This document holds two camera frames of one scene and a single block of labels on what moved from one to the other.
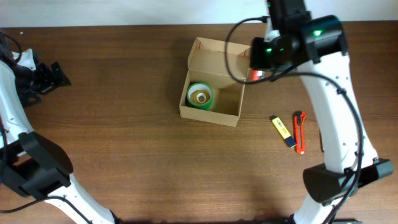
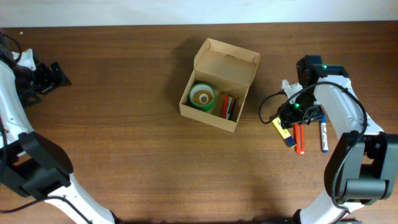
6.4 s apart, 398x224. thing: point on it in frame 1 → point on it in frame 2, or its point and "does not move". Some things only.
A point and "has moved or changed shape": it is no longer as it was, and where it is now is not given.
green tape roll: (200, 86) does not move
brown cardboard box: (207, 64) has moved or changed shape
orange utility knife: (300, 132) does not move
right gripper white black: (255, 46) → (288, 116)
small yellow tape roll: (199, 96) does not move
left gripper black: (48, 81) does not move
